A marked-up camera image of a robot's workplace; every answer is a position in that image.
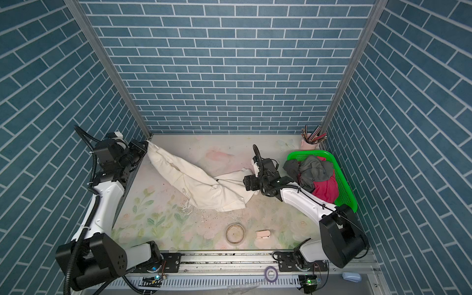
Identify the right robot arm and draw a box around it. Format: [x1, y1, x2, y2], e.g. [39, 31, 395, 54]
[243, 156, 370, 269]

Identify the pink eraser block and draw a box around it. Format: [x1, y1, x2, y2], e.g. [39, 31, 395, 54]
[256, 230, 271, 239]

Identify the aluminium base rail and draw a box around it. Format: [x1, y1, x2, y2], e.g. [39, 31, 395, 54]
[91, 250, 381, 275]

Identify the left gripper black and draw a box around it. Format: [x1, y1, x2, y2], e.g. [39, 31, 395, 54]
[116, 139, 146, 172]

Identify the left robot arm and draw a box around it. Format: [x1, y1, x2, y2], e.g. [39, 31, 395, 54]
[55, 126, 163, 295]

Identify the grey t shirt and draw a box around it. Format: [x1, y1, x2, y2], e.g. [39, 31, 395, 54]
[283, 155, 334, 192]

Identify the magenta t shirt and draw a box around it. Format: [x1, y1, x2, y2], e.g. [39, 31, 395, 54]
[312, 157, 339, 204]

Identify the coloured pencils bundle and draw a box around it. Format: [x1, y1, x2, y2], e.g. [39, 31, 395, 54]
[301, 125, 328, 145]

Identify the purple tape roll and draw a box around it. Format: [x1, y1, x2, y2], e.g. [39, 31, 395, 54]
[264, 266, 279, 283]

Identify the right black corrugated cable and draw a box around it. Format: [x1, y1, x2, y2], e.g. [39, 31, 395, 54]
[252, 144, 268, 185]

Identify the pale blue computer mouse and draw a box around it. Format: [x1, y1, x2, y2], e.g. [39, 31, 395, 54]
[342, 272, 362, 283]

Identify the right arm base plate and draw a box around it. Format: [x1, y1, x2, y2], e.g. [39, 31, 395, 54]
[272, 251, 329, 272]

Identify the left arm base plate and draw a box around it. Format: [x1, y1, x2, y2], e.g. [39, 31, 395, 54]
[136, 253, 182, 274]

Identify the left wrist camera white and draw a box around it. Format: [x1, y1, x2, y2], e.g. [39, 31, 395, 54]
[106, 132, 125, 144]

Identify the pink pencil cup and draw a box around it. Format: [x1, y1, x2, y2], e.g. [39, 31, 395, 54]
[301, 139, 320, 151]

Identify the green plastic basket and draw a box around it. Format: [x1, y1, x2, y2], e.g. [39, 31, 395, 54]
[286, 150, 358, 213]

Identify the white t shirt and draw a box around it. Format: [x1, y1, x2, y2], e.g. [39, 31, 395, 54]
[147, 142, 260, 212]

